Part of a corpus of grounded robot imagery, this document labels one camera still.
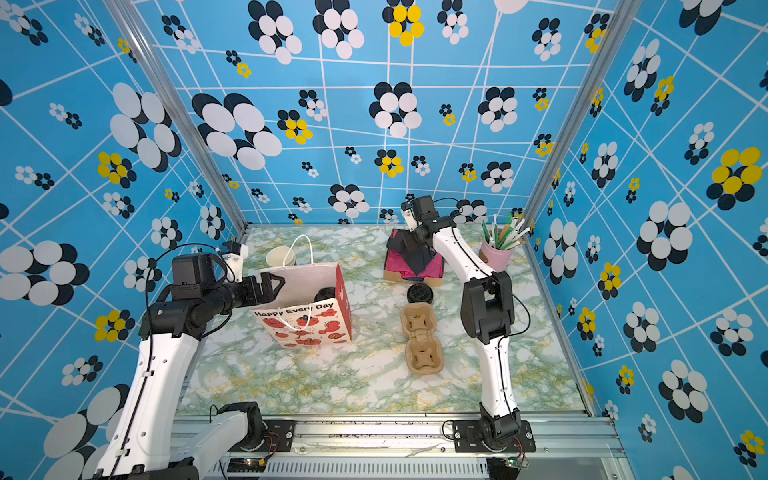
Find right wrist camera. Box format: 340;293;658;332
401;201;420;231

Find right aluminium corner post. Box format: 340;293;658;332
521;0;643;223

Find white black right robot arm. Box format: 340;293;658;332
401;196;522;451

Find left aluminium corner post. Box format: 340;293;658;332
104;1;247;235

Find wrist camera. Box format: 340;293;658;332
401;201;420;231
219;240;249;283

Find red white paper gift bag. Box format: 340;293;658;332
250;234;352;349

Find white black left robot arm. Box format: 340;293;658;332
93;252;286;479

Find pink cup straw holder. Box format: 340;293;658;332
479;240;513;272

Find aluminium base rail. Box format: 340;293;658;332
110;413;637;480

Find aluminium corner post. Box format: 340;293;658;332
104;1;247;235
521;0;643;223

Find black paper napkin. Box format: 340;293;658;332
384;229;443;277

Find green white wrapped straws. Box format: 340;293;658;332
482;213;532;251

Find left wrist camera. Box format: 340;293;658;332
219;240;249;283

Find white green paper cup stack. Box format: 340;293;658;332
266;246;296;268

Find black plastic cup lids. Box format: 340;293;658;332
406;283;434;304

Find brown pulp cup carrier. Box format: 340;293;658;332
400;302;445;375

